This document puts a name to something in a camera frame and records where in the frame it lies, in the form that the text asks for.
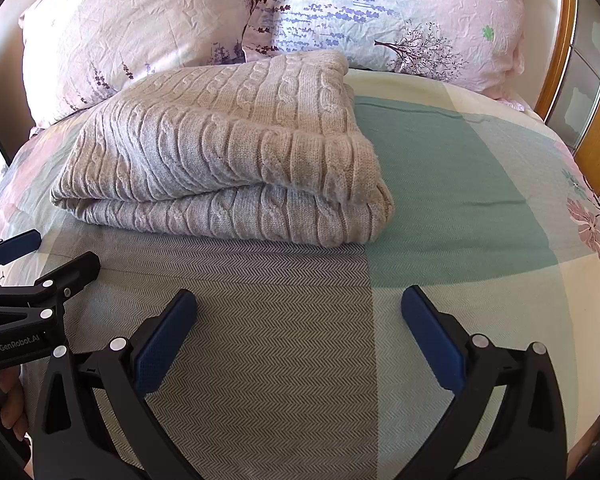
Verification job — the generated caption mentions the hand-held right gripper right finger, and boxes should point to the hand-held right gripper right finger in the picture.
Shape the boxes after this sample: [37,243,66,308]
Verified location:
[401,285,568,480]

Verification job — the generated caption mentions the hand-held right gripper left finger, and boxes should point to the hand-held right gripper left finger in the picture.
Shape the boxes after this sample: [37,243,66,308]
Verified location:
[30,289,198,480]

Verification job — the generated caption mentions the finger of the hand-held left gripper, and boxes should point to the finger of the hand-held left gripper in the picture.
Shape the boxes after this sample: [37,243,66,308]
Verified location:
[0,230,42,281]
[27,251,102,322]

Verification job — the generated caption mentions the beige cable-knit sweater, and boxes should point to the beige cable-knit sweater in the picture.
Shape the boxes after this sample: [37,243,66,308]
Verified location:
[50,50,396,248]

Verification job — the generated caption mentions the person's left hand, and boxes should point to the person's left hand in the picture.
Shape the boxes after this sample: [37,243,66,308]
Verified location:
[0,364,35,480]

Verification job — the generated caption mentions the patchwork floral bedspread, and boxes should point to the patchwork floral bedspread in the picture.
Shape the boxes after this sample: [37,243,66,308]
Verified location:
[0,67,600,480]

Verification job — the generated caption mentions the pink floral pillow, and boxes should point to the pink floral pillow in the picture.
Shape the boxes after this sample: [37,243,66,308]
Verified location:
[19,0,258,127]

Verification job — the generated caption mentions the wooden headboard with glass panels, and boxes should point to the wooden headboard with glass panels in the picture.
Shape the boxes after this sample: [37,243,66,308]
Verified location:
[532,0,600,203]

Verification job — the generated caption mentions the pink pillow with purple trees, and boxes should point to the pink pillow with purple trees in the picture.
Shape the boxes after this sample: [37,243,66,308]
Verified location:
[241,0,540,112]

